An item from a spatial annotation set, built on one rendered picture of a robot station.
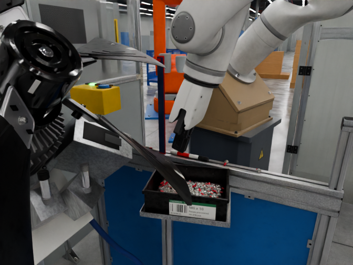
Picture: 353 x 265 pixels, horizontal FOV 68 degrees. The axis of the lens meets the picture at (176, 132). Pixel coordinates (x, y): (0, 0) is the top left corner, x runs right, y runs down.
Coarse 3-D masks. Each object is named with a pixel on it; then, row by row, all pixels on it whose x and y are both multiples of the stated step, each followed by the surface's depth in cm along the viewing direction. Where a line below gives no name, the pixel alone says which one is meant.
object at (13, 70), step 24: (24, 24) 39; (0, 48) 36; (24, 48) 38; (72, 48) 44; (0, 72) 38; (24, 72) 36; (48, 72) 39; (72, 72) 42; (0, 96) 42; (24, 96) 39; (48, 96) 41; (48, 120) 47
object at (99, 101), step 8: (72, 88) 97; (80, 88) 95; (88, 88) 95; (96, 88) 95; (104, 88) 94; (112, 88) 96; (72, 96) 98; (80, 96) 96; (88, 96) 94; (96, 96) 93; (104, 96) 92; (112, 96) 96; (88, 104) 96; (96, 104) 94; (104, 104) 93; (112, 104) 97; (120, 104) 101; (96, 112) 95; (104, 112) 94
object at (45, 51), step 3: (39, 48) 40; (42, 48) 40; (45, 48) 40; (48, 48) 40; (42, 51) 40; (45, 51) 40; (48, 51) 40; (51, 51) 41; (45, 54) 40; (48, 54) 40; (51, 54) 41
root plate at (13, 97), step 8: (8, 88) 36; (8, 96) 35; (16, 96) 38; (8, 104) 35; (16, 104) 38; (24, 104) 40; (0, 112) 34; (8, 112) 35; (16, 112) 38; (24, 112) 40; (8, 120) 35; (16, 120) 37; (32, 120) 43; (16, 128) 37; (24, 128) 40; (32, 128) 42; (24, 136) 40; (32, 136) 42
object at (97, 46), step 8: (96, 40) 72; (104, 40) 73; (80, 48) 64; (88, 48) 64; (96, 48) 64; (104, 48) 65; (112, 48) 66; (120, 48) 68; (80, 56) 54; (88, 56) 53; (96, 56) 53; (104, 56) 55; (112, 56) 57; (120, 56) 59; (128, 56) 62; (136, 56) 65; (144, 56) 68; (152, 64) 65; (160, 64) 68
